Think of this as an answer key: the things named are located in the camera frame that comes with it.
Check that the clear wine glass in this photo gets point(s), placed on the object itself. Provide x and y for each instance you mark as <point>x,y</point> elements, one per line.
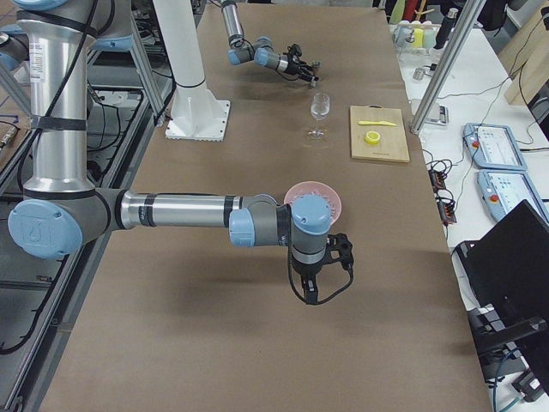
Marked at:
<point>320,108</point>

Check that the black monitor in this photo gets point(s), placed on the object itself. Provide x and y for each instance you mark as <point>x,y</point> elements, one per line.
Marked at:
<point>508,268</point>

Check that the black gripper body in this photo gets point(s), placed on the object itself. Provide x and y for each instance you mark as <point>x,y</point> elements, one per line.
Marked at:
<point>306,271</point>
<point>295,67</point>

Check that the near blue teach pendant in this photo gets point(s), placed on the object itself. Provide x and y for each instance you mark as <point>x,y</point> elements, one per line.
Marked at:
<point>502,190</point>

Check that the steel kitchen scale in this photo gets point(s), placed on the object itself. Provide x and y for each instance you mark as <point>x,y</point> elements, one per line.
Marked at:
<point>438,115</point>

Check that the pink bowl of ice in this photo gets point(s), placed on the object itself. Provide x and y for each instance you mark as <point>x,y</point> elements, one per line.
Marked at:
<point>318,189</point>

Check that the bamboo cutting board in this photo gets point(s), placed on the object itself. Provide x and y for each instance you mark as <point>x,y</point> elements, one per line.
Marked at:
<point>393,144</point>

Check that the far blue teach pendant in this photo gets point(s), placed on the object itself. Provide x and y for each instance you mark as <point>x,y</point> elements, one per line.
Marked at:
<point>493,147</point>

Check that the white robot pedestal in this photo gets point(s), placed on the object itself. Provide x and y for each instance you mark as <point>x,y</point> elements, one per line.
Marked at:
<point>195,114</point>

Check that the yellow lemon slice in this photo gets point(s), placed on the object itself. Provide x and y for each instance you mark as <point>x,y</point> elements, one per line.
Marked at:
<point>372,137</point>

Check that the aluminium frame post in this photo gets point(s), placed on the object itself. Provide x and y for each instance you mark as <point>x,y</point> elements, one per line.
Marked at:
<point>464,24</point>

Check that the yellow plastic knife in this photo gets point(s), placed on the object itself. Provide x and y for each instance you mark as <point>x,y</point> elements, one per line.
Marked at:
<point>378,123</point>

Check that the blue teach pendant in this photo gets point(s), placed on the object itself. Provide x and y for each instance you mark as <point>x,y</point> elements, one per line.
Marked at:
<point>493,147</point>
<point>502,190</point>

